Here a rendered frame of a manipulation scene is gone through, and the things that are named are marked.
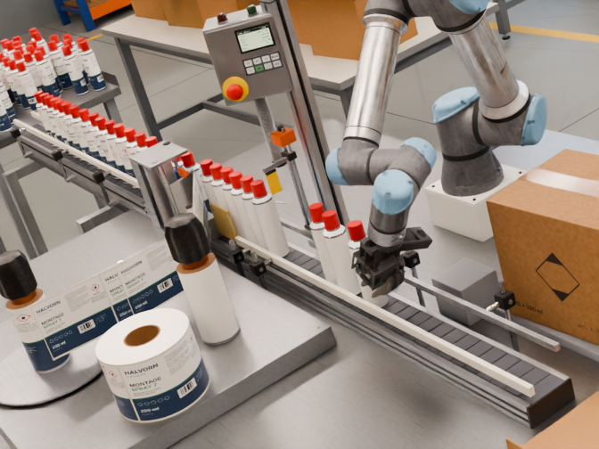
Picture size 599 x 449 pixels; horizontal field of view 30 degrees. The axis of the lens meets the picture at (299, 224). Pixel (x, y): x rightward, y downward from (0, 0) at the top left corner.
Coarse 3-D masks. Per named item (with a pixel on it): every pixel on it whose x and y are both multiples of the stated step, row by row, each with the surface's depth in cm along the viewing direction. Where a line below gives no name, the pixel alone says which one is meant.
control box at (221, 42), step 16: (240, 16) 253; (256, 16) 250; (272, 16) 249; (208, 32) 251; (224, 32) 251; (272, 32) 250; (208, 48) 253; (224, 48) 252; (272, 48) 252; (224, 64) 254; (240, 64) 254; (224, 80) 256; (240, 80) 256; (256, 80) 256; (272, 80) 256; (288, 80) 255; (224, 96) 258; (256, 96) 257
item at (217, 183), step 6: (210, 168) 284; (216, 168) 283; (216, 174) 284; (216, 180) 285; (222, 180) 285; (216, 186) 285; (216, 192) 286; (222, 192) 285; (216, 198) 288; (222, 198) 286; (222, 204) 287; (228, 210) 288; (234, 228) 290
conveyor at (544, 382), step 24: (312, 264) 268; (312, 288) 258; (360, 312) 242; (408, 312) 237; (408, 336) 229; (456, 336) 224; (456, 360) 216; (504, 360) 212; (504, 384) 206; (552, 384) 202
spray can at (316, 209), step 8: (312, 208) 246; (320, 208) 246; (312, 216) 247; (320, 216) 247; (312, 224) 248; (320, 224) 247; (312, 232) 249; (320, 232) 247; (320, 240) 248; (320, 248) 249; (320, 256) 251; (328, 256) 250; (328, 264) 251; (328, 272) 252; (328, 280) 253; (336, 280) 252
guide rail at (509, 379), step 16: (240, 240) 282; (272, 256) 269; (304, 272) 258; (336, 288) 247; (352, 304) 243; (368, 304) 237; (384, 320) 233; (400, 320) 228; (416, 336) 224; (432, 336) 220; (448, 352) 216; (464, 352) 212; (480, 368) 208; (496, 368) 205; (512, 384) 201; (528, 384) 198
